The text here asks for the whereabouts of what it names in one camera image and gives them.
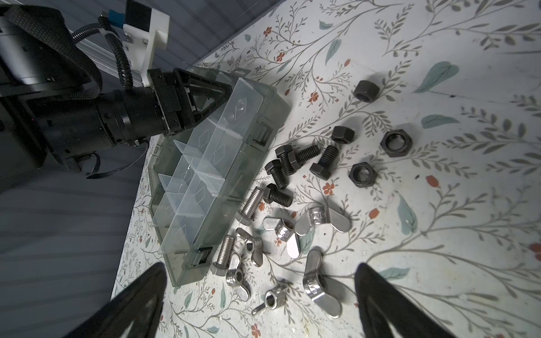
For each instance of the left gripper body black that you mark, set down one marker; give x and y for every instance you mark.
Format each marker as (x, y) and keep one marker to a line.
(165, 107)

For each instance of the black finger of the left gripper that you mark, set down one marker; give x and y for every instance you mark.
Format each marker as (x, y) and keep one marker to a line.
(199, 96)

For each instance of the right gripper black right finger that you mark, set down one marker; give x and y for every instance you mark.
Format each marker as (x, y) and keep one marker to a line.
(382, 306)

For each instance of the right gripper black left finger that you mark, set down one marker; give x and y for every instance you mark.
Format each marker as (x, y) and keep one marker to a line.
(135, 312)

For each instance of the green compartment organizer box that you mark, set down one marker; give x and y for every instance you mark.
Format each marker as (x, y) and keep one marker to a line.
(199, 179)

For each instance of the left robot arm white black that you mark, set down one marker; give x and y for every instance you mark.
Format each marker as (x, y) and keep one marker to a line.
(70, 95)

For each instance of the silver hex bolt lower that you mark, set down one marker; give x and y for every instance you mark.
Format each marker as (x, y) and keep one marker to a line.
(220, 266)

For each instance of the silver hex bolt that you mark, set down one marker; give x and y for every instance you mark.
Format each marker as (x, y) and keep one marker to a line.
(245, 215)
(220, 266)

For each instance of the black hex nut lower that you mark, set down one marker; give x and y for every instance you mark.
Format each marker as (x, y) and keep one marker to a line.
(362, 175)

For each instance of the silver hex bolt upper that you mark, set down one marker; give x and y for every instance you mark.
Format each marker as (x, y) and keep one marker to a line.
(245, 215)

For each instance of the black hex nut small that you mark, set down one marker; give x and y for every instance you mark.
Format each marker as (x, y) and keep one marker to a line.
(342, 135)

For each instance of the black hex nut open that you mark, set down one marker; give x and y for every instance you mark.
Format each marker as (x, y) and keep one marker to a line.
(396, 143)

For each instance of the black hex nut far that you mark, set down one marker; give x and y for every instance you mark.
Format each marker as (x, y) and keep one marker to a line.
(366, 91)

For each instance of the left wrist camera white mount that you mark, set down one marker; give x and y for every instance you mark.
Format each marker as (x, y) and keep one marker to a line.
(145, 30)

